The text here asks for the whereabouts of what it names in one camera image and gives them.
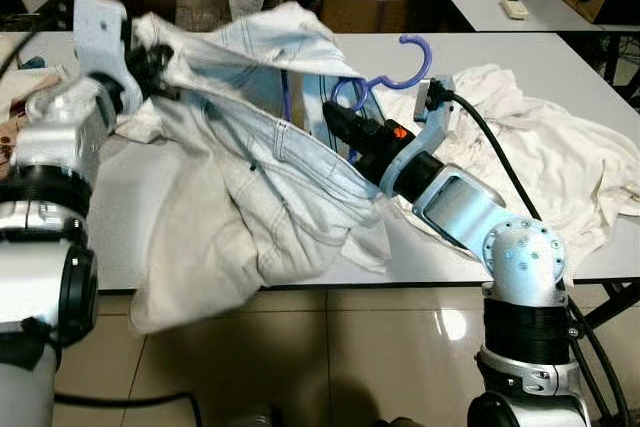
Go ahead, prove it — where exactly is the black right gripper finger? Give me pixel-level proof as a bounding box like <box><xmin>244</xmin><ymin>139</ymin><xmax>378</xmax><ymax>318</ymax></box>
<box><xmin>320</xmin><ymin>100</ymin><xmax>379</xmax><ymax>153</ymax></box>

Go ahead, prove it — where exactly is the purple plastic hanger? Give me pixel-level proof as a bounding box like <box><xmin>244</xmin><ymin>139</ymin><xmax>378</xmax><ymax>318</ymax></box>
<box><xmin>278</xmin><ymin>35</ymin><xmax>435</xmax><ymax>163</ymax></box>

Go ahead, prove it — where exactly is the white denim garment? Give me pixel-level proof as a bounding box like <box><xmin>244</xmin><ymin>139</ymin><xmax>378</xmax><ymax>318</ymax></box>
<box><xmin>108</xmin><ymin>2</ymin><xmax>446</xmax><ymax>336</ymax></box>

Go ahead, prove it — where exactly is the brown cardboard box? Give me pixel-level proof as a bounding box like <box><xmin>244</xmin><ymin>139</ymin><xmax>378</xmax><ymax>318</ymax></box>
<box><xmin>320</xmin><ymin>0</ymin><xmax>421</xmax><ymax>33</ymax></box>

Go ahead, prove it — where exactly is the crumpled white shirt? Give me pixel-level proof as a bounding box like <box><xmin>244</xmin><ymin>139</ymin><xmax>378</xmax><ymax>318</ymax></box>
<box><xmin>385</xmin><ymin>64</ymin><xmax>640</xmax><ymax>260</ymax></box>

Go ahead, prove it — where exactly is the white remote control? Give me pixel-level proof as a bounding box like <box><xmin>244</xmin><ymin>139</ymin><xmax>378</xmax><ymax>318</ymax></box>
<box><xmin>500</xmin><ymin>0</ymin><xmax>531</xmax><ymax>20</ymax></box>

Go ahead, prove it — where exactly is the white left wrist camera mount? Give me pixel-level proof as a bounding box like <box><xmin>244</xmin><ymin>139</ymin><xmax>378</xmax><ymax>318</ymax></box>
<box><xmin>72</xmin><ymin>0</ymin><xmax>138</xmax><ymax>116</ymax></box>

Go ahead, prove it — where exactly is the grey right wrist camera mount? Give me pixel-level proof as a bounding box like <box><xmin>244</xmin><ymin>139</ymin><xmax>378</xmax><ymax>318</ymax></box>
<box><xmin>378</xmin><ymin>77</ymin><xmax>458</xmax><ymax>188</ymax></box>

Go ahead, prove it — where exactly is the black table frame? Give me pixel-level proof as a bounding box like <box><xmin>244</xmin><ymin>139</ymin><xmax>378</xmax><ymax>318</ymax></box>
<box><xmin>565</xmin><ymin>282</ymin><xmax>640</xmax><ymax>333</ymax></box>

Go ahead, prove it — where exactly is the black floor cable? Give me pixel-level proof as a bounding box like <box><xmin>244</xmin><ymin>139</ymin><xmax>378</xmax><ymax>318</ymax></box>
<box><xmin>55</xmin><ymin>392</ymin><xmax>201</xmax><ymax>427</ymax></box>

